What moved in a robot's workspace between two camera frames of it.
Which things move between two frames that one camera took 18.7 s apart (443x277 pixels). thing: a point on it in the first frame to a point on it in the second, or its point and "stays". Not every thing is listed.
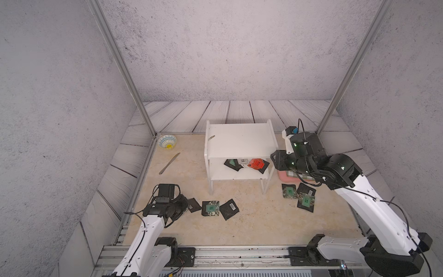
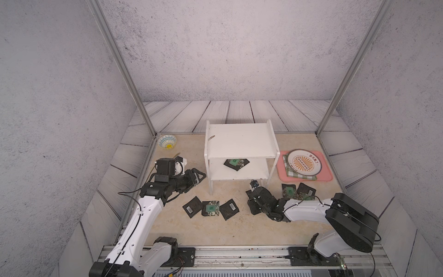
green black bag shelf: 233,164 stays
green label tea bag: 289,191 stays
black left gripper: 180,197 to 191,180
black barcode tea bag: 303,188 stays
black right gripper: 280,158 to 250,203
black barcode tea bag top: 229,209 stays
